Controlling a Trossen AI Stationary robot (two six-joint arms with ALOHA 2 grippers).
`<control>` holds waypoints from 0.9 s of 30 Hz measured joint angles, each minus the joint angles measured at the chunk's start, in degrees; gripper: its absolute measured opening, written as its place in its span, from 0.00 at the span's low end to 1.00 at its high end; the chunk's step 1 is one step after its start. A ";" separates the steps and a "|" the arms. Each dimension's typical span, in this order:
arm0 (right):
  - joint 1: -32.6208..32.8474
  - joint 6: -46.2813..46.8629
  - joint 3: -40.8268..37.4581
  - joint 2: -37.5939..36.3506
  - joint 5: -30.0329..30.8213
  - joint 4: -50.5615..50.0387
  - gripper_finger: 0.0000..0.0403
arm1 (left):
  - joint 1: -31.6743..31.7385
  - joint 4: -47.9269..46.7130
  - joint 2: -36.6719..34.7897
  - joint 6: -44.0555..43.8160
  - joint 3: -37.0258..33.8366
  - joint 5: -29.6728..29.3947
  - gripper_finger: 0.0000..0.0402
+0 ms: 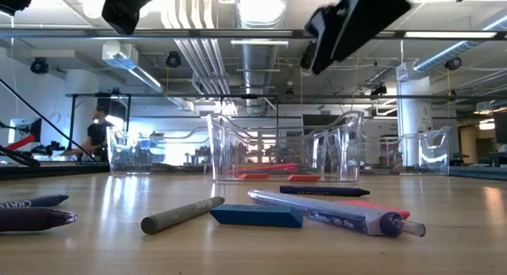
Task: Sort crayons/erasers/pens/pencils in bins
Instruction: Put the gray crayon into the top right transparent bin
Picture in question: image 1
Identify navy blue crayon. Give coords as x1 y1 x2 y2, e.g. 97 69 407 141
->
279 185 372 198

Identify blue eraser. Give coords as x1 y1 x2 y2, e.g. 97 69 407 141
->
209 204 305 230

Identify blue-grey crayon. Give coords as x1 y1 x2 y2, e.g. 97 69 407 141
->
0 193 70 209

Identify grey crayon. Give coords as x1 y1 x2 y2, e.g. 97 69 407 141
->
140 196 226 235

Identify white ceiling unit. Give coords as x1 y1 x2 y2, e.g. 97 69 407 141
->
101 40 139 71

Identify short ceiling light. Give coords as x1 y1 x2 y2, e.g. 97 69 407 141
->
231 39 290 47

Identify long ceiling light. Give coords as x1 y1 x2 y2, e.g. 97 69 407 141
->
403 30 498 40

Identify dark screen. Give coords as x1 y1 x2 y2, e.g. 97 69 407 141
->
493 110 507 145
301 113 342 136

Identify white ceiling pipes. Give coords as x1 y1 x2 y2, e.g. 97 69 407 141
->
160 0 234 97

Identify clear plastic bin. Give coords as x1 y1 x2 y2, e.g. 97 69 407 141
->
109 126 212 175
215 122 349 175
362 126 452 176
206 110 364 184

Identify white column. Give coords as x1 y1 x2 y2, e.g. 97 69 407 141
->
396 74 433 169

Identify person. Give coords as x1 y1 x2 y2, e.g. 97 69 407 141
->
63 104 116 164

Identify red tag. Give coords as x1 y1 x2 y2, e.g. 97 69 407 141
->
5 134 36 151

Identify black bar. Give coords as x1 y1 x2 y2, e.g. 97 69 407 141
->
0 143 41 168

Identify black ceiling camera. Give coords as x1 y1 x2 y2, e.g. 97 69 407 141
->
369 84 388 101
299 41 316 77
165 51 182 69
444 55 463 71
30 56 50 75

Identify silver ceiling duct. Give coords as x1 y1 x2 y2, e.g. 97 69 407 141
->
232 0 289 114

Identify pale blue ceiling duct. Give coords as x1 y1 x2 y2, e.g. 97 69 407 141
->
413 13 507 74

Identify black aluminium table frame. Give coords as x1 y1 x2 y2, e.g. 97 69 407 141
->
0 27 507 181

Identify black background rig frame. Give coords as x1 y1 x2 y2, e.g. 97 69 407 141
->
65 91 507 165

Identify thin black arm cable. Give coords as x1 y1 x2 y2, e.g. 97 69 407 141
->
0 78 98 164

